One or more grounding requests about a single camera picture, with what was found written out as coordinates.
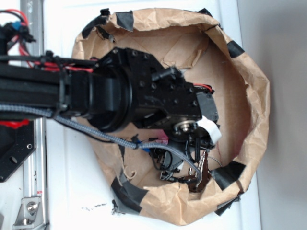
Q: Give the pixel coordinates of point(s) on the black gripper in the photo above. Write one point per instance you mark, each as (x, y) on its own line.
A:
(194, 140)

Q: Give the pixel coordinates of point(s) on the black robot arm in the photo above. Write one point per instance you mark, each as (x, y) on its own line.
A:
(127, 97)

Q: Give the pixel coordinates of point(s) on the brown paper bag bin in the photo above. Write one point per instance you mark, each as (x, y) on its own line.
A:
(195, 43)

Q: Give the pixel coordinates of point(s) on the aluminium extrusion rail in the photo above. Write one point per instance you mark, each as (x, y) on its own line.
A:
(35, 166)

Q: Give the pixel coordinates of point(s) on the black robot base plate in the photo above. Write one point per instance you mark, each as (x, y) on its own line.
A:
(16, 145)

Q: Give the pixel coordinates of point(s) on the metal corner bracket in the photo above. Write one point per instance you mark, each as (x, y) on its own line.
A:
(29, 215)

